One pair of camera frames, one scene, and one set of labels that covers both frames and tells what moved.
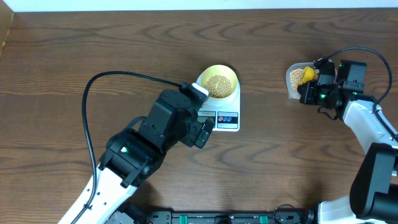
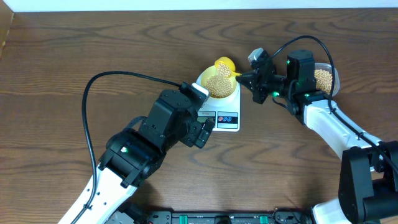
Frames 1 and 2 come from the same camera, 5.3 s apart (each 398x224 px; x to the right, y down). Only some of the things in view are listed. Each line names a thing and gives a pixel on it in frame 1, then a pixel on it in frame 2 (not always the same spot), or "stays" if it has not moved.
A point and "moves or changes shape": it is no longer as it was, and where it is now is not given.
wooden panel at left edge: [6, 17] stays
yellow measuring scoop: [308, 75] moves or changes shape
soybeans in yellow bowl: [219, 86] stays
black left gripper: [199, 134] stays
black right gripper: [307, 96] -> [254, 81]
